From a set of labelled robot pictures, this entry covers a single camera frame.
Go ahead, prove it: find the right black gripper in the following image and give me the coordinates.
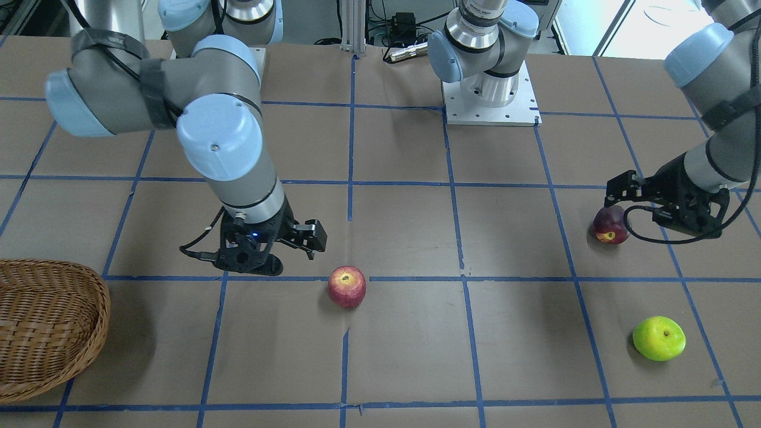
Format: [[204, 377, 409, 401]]
[[220, 197, 327, 260]]

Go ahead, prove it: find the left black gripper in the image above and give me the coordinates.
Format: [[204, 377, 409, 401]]
[[605, 154, 729, 210]]

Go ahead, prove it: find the dark red apple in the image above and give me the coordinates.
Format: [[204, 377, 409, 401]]
[[592, 205, 630, 246]]

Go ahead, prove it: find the red yellow apple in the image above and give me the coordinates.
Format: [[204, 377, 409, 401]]
[[327, 266, 367, 309]]

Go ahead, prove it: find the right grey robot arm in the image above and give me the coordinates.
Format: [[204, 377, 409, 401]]
[[45, 1, 327, 262]]

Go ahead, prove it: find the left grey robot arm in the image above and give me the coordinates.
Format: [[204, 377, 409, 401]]
[[427, 1, 759, 242]]

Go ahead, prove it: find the woven wicker basket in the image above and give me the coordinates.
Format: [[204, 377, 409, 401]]
[[1, 259, 111, 404]]

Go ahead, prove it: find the green apple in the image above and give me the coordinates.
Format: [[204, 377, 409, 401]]
[[631, 315, 687, 362]]

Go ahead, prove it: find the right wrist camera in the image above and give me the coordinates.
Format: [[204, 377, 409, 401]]
[[179, 231, 284, 276]]

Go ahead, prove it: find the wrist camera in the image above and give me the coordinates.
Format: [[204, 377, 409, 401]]
[[652, 202, 727, 239], [179, 231, 284, 276]]

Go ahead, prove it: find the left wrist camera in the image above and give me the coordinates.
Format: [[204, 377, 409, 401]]
[[652, 202, 727, 239]]

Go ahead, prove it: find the aluminium frame post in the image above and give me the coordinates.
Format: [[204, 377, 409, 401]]
[[339, 0, 367, 57]]

